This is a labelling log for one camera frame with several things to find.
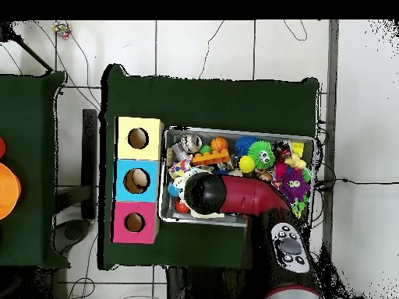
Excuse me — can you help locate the dark green table cloth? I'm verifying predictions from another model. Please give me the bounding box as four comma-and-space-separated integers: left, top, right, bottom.
99, 64, 320, 272

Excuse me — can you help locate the blue spiky ball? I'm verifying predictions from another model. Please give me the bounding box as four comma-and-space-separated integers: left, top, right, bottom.
234, 135, 258, 157

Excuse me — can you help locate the small orange basketball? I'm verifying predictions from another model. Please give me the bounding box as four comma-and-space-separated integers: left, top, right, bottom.
210, 136, 229, 153

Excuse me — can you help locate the purple spiky monster toy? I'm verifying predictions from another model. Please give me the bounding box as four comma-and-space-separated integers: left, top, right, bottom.
277, 164, 312, 203

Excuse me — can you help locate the colourful patterned cloth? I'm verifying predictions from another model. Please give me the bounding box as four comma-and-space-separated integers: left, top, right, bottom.
168, 158, 193, 181

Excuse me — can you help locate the shallow clear bin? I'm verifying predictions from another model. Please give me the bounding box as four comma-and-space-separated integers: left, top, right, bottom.
158, 127, 316, 231

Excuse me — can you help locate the orange bowl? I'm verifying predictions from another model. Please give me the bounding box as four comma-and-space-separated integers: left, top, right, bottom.
0, 161, 23, 221

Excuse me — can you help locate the small colourful toy on floor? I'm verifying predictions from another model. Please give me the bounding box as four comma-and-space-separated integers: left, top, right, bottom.
51, 21, 72, 40

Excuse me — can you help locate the cream yellow cloth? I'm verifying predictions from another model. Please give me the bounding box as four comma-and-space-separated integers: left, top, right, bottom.
171, 176, 225, 219

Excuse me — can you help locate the yellow ball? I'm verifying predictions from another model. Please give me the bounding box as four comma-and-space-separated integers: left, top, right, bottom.
238, 155, 256, 174

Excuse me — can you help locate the green covered side table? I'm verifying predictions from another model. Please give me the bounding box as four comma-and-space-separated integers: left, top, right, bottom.
0, 71, 66, 269

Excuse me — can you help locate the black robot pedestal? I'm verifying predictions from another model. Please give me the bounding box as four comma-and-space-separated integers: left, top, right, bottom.
164, 266, 250, 299

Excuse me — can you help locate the green spiky ball with eyes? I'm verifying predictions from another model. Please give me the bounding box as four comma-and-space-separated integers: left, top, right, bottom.
247, 140, 276, 171

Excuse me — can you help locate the orange building block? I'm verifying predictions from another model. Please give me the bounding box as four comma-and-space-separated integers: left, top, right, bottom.
192, 149, 231, 167

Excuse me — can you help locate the wooden box with three holes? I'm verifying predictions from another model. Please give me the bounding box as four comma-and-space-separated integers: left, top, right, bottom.
111, 115, 166, 245

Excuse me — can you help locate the crushed silver can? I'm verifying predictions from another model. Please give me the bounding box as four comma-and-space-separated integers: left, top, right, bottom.
180, 133, 203, 153

